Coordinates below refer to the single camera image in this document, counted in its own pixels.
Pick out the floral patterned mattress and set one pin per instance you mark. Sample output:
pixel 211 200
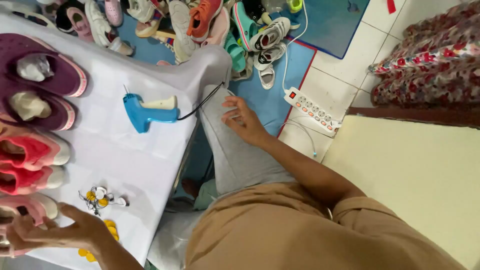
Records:
pixel 435 63

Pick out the pile of yellow round tags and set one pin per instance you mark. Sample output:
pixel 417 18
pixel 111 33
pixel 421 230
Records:
pixel 111 228

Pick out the person's tan shirt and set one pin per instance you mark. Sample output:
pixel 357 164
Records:
pixel 285 232

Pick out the red tape piece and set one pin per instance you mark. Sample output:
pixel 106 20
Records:
pixel 391 6

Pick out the person's left hand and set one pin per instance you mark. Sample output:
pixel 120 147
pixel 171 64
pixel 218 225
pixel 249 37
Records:
pixel 75 232

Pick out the cream paper stuffing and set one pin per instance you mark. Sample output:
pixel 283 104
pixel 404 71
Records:
pixel 30 106

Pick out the red pink shoe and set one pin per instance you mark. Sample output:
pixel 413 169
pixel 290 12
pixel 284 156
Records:
pixel 33 150
pixel 30 180

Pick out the pale green cloth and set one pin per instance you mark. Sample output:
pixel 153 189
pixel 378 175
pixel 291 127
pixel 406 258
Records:
pixel 206 193

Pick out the person's grey trouser leg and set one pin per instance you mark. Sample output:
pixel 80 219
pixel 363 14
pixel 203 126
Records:
pixel 236 153

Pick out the person's right hand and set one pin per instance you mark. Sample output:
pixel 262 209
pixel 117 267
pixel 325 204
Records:
pixel 249 125

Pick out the white paper stuffing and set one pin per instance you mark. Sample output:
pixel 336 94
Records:
pixel 33 67

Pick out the blue tagging gun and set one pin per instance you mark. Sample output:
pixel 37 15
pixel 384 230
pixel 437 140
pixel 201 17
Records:
pixel 144 114

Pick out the brown wooden bed edge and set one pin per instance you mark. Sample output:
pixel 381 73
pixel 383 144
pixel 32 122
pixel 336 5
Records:
pixel 412 115

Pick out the cream mattress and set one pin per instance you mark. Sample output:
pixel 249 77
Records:
pixel 412 180

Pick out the purple slip-on shoe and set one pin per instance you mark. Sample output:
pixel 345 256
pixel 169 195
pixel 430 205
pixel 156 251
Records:
pixel 63 71
pixel 60 112

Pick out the heap of assorted shoes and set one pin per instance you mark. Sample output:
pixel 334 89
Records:
pixel 195 26

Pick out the white table cloth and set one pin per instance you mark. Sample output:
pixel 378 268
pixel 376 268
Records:
pixel 123 161

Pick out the blue floor mat red edge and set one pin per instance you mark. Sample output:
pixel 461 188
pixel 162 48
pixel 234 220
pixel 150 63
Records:
pixel 270 97

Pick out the clear plastic bag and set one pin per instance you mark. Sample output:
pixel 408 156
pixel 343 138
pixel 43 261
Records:
pixel 172 240

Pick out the white power strip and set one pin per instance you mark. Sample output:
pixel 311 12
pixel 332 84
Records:
pixel 311 110

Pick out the metal table leg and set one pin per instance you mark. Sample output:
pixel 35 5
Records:
pixel 183 161

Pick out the blue floor mat dark edge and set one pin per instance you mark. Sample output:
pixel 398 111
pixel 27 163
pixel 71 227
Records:
pixel 326 26

